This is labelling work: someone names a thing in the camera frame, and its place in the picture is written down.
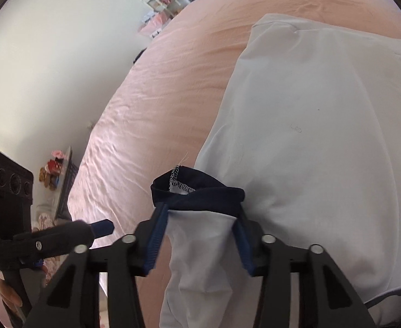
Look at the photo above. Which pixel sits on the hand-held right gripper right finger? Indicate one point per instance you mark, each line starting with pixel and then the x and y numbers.
pixel 245 246

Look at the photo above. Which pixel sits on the bed with pink sheet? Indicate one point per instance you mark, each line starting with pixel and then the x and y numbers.
pixel 169 92

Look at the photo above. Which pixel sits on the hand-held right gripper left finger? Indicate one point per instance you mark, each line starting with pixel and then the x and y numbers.
pixel 156 242

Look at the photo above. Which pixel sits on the person's left hand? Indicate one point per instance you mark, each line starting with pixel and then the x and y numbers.
pixel 9 292

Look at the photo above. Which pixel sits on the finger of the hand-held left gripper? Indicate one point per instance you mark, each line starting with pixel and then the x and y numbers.
pixel 60 237

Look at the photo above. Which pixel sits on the pink gift bags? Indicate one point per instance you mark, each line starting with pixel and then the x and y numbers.
pixel 156 24

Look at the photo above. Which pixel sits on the white shirt with navy trim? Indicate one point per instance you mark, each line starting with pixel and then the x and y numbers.
pixel 306 126

